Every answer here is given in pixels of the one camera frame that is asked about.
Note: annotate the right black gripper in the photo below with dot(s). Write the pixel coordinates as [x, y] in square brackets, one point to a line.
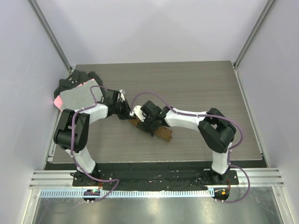
[144, 125]

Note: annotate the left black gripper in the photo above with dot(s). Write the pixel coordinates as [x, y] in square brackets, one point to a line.
[125, 115]

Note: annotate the brown cloth napkin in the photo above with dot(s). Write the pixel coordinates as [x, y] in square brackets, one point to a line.
[161, 132]

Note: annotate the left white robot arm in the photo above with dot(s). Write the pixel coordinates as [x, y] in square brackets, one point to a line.
[72, 130]

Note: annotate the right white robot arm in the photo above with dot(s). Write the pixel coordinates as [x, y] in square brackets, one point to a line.
[217, 132]

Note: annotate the grey cloth napkin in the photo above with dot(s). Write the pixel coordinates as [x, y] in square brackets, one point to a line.
[81, 97]

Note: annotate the pink cloth napkin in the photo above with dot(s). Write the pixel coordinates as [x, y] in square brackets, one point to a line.
[58, 102]

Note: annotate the black cloth pile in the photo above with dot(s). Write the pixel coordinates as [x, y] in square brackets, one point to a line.
[74, 79]

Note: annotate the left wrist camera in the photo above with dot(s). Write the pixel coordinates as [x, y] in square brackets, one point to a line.
[121, 96]

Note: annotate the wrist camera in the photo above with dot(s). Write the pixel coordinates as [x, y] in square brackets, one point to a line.
[121, 96]
[138, 113]

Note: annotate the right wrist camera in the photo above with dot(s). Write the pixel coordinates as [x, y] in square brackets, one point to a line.
[138, 113]

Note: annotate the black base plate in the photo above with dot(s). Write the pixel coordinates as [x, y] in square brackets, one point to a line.
[156, 176]

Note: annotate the white slotted cable duct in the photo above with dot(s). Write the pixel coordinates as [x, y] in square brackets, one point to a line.
[91, 193]

